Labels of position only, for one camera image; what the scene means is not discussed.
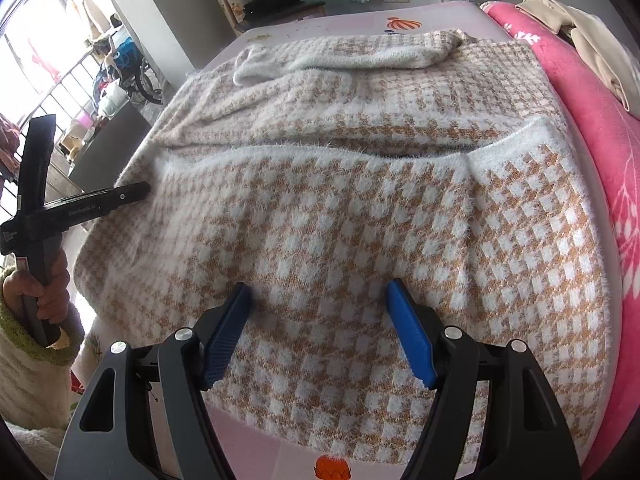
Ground lilac printed bed sheet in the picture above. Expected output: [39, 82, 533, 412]
[70, 0, 621, 480]

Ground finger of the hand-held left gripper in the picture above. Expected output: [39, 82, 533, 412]
[65, 181, 152, 218]

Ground white fluffy robe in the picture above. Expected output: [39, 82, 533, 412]
[10, 422, 58, 478]

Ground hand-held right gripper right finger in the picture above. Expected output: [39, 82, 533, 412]
[387, 278, 583, 480]

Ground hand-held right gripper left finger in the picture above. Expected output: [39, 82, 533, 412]
[54, 282, 252, 480]

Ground wheelchair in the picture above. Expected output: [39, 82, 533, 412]
[107, 30, 166, 106]

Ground person's left forearm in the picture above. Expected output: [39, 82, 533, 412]
[0, 267, 87, 433]

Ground beige garment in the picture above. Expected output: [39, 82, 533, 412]
[515, 0, 640, 113]

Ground dark cabinet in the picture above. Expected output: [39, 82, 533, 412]
[67, 102, 153, 193]

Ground hanging beige clothes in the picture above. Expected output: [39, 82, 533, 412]
[70, 0, 108, 41]

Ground person's left hand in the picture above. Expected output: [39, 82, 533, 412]
[2, 249, 72, 325]

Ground beige houndstooth fuzzy coat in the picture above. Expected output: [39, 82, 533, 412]
[72, 27, 618, 466]

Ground pink floral blanket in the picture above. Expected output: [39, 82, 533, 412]
[480, 2, 640, 480]

